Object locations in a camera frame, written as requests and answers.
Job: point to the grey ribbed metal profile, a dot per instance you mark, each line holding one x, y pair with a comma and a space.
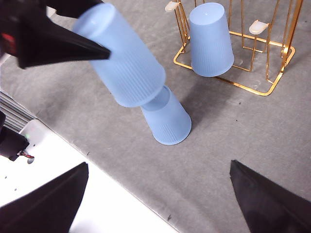
12, 111

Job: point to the blue ribbed plastic cup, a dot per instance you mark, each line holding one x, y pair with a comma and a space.
170, 121
209, 43
126, 68

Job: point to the white box with green light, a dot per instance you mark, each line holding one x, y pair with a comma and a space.
36, 131

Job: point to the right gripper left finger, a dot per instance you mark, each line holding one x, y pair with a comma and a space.
43, 208

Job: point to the black device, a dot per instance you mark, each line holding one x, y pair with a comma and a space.
9, 143

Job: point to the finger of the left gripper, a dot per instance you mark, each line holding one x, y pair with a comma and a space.
53, 46
70, 7

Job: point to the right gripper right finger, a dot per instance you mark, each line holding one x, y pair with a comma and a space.
274, 208

